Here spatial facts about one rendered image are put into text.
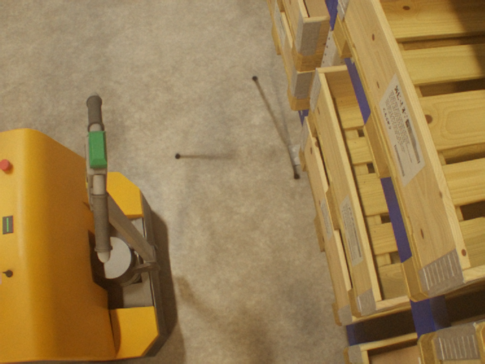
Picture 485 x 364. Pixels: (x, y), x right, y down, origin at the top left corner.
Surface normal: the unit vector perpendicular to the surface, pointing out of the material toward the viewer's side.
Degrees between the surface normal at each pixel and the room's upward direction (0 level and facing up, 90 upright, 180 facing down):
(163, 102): 0
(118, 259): 0
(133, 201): 22
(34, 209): 45
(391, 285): 0
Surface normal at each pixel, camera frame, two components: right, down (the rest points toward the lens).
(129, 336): 0.36, -0.38
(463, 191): 0.00, -0.35
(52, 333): 0.91, -0.28
